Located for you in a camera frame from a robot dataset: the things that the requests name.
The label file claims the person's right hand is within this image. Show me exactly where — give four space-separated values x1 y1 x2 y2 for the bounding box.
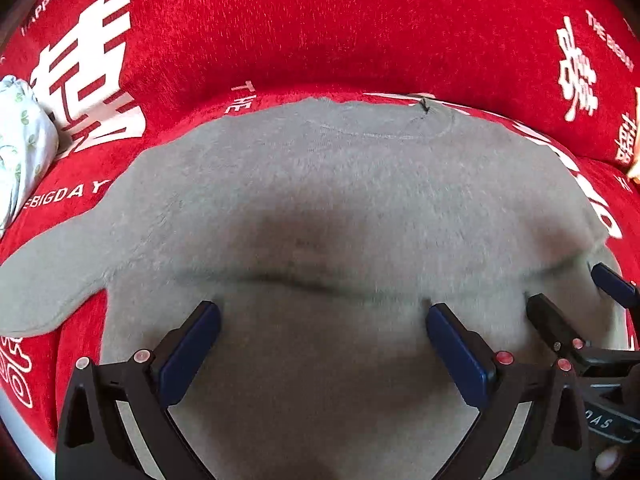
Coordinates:
595 446 627 479

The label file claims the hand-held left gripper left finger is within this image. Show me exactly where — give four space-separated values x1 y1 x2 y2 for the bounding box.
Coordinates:
57 301 222 480

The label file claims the white floral cloth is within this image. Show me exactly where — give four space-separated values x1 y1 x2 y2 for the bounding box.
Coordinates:
0 75 60 238

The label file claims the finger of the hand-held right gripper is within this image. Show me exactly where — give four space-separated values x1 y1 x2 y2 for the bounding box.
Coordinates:
590 262 640 312
526 293 597 367

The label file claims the grey sweater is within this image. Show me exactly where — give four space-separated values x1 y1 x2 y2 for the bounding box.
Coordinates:
0 95 638 480

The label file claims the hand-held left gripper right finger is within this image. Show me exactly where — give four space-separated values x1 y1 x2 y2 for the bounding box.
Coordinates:
425 302 594 480

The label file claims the red printed sofa cover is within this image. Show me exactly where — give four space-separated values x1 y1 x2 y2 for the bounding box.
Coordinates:
0 0 640 456

